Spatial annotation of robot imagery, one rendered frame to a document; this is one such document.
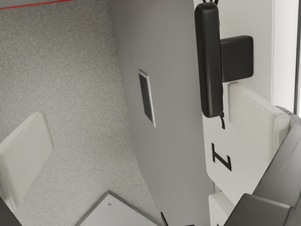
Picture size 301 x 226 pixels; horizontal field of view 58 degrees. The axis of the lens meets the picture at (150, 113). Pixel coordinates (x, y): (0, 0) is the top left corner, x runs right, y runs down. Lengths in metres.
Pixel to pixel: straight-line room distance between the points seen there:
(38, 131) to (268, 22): 0.16
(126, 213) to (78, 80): 0.64
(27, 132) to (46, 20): 0.91
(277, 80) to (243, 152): 0.07
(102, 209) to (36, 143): 1.12
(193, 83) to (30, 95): 0.84
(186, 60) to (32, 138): 0.23
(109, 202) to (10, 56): 0.72
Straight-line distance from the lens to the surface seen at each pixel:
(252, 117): 0.16
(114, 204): 1.29
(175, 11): 0.37
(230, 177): 0.27
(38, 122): 0.19
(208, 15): 0.17
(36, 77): 1.09
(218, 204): 0.33
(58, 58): 1.08
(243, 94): 0.17
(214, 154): 0.29
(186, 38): 0.35
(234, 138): 0.24
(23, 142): 0.17
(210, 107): 0.18
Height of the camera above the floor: 1.07
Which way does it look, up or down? 67 degrees down
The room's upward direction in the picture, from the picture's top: 139 degrees clockwise
